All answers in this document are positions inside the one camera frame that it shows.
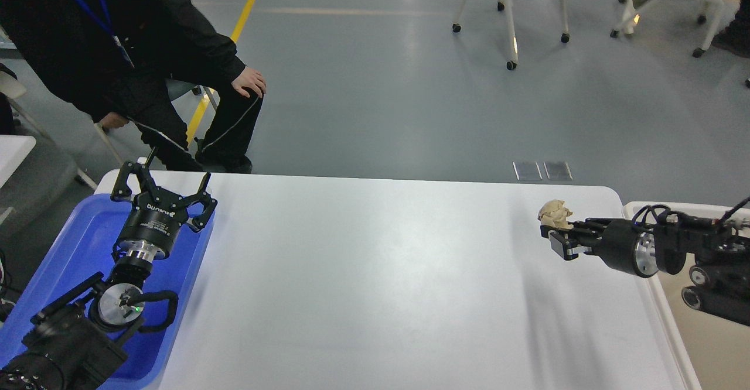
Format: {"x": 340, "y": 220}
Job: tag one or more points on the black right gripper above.
{"x": 621, "y": 246}

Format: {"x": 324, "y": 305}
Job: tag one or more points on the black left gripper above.
{"x": 152, "y": 221}

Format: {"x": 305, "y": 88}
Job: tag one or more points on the beige paper ball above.
{"x": 555, "y": 214}

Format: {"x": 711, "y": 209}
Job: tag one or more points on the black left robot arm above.
{"x": 105, "y": 303}

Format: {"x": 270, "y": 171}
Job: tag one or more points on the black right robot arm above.
{"x": 657, "y": 238}

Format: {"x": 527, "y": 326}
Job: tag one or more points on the right metal floor plate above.
{"x": 558, "y": 171}

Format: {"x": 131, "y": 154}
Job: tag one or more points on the metal floor plate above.
{"x": 527, "y": 171}
{"x": 558, "y": 171}

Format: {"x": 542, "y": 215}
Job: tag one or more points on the left metal floor plate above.
{"x": 527, "y": 171}

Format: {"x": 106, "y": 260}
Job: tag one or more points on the blue plastic tray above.
{"x": 83, "y": 247}

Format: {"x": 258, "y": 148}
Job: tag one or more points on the white chair under person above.
{"x": 176, "y": 89}

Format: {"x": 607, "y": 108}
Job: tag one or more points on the white side table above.
{"x": 14, "y": 150}

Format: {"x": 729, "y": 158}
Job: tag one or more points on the seated person in black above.
{"x": 111, "y": 59}

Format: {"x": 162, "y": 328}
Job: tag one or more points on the beige plastic bin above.
{"x": 716, "y": 350}

